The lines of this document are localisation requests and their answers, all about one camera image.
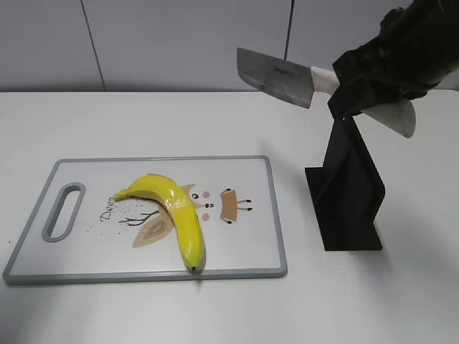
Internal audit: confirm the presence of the white-handled cleaver knife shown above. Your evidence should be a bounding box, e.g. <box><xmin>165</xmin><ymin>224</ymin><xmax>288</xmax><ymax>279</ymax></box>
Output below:
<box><xmin>237</xmin><ymin>47</ymin><xmax>416</xmax><ymax>138</ymax></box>

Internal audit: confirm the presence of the black knife stand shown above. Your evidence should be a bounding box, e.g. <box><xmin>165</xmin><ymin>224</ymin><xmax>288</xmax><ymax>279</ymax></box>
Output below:
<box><xmin>305</xmin><ymin>118</ymin><xmax>385</xmax><ymax>251</ymax></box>

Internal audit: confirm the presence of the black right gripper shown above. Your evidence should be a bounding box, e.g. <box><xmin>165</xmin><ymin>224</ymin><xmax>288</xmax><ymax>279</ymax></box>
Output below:
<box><xmin>328</xmin><ymin>1</ymin><xmax>455</xmax><ymax>118</ymax></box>

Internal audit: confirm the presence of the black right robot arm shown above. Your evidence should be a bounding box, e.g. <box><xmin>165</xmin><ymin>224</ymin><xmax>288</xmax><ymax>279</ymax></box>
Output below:
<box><xmin>329</xmin><ymin>1</ymin><xmax>458</xmax><ymax>110</ymax></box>

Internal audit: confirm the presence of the white grey-rimmed cutting board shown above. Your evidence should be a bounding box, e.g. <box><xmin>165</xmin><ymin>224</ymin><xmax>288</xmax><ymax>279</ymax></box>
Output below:
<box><xmin>3</xmin><ymin>156</ymin><xmax>288</xmax><ymax>285</ymax></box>

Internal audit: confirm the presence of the yellow plastic banana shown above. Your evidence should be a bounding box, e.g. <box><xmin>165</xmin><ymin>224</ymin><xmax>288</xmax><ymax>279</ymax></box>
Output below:
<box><xmin>113</xmin><ymin>174</ymin><xmax>204</xmax><ymax>272</ymax></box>

